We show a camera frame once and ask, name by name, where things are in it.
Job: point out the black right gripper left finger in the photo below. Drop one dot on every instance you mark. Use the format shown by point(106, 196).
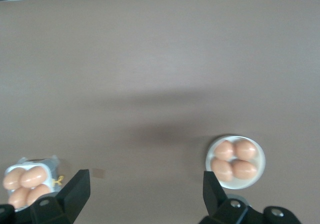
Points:
point(73, 199)

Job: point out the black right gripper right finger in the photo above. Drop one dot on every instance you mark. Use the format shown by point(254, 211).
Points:
point(215, 201)

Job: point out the brown egg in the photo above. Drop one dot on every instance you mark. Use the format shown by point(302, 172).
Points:
point(12, 180)
point(33, 176)
point(245, 169)
point(37, 192)
point(224, 151)
point(246, 149)
point(221, 170)
point(18, 197)

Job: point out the clear plastic egg box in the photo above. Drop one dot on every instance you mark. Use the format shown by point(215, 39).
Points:
point(51, 167)

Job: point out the brown tape square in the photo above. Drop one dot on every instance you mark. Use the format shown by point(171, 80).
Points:
point(98, 173)

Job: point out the white round plate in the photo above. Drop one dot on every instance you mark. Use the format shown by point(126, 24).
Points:
point(261, 159)

